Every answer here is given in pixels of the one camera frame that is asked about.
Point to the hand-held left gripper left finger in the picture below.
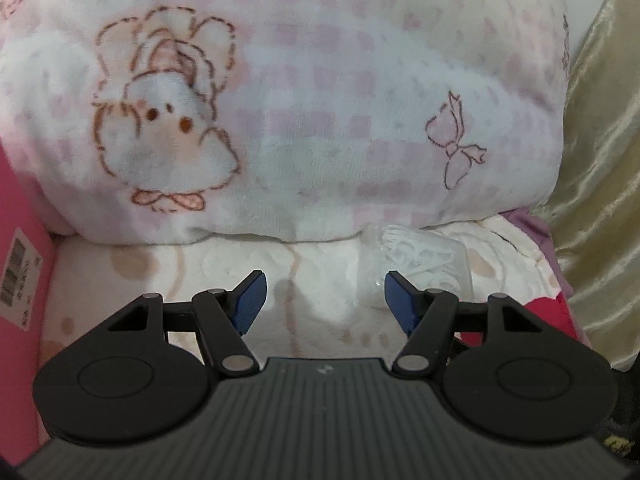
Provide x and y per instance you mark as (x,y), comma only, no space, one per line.
(250,300)

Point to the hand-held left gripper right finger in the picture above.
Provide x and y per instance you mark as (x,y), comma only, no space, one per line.
(402,302)

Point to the clear plastic packet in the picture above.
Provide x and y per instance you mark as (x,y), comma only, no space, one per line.
(425,255)

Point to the pink cardboard box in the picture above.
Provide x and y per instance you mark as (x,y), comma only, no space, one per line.
(20,210)

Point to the printed bear blanket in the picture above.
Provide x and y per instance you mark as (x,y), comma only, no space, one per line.
(300,270)

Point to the pink checked pillow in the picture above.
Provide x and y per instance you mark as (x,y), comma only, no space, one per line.
(325,85)

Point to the gold satin curtain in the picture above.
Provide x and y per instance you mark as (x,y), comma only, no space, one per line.
(600,160)

